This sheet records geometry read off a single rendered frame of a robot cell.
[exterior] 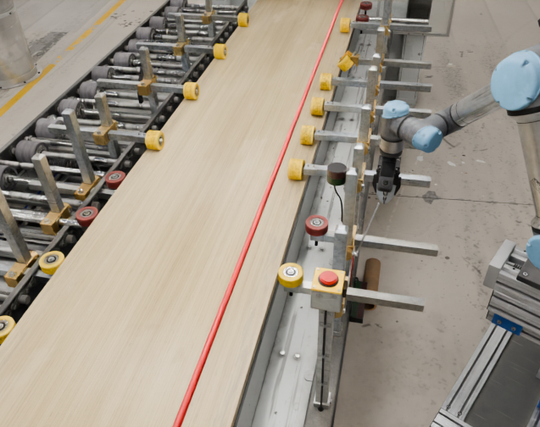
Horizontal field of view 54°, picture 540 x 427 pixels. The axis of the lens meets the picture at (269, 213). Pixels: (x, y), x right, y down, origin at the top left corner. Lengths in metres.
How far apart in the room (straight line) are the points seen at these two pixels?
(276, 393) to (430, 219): 1.88
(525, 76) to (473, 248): 2.03
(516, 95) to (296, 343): 1.05
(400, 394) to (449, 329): 0.45
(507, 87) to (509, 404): 1.40
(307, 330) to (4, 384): 0.94
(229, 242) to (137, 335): 0.44
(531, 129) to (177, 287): 1.06
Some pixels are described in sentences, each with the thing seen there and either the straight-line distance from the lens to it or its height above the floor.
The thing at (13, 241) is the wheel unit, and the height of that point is 0.94.
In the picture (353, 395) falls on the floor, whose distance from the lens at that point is 2.48.
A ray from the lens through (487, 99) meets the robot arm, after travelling 1.55.
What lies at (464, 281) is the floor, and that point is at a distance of 3.00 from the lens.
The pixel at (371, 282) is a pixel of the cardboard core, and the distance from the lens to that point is 2.78.
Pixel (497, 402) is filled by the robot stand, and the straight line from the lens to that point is 2.34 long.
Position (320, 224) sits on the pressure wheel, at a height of 0.91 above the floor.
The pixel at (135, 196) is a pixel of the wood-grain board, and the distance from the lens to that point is 2.05.
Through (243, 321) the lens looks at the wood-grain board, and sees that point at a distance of 1.55.
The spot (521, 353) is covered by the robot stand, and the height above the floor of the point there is 0.21.
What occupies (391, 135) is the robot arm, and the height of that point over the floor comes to 1.26.
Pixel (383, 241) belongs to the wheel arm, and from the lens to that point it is 1.85.
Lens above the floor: 2.11
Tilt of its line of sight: 40 degrees down
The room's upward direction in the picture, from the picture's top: 3 degrees counter-clockwise
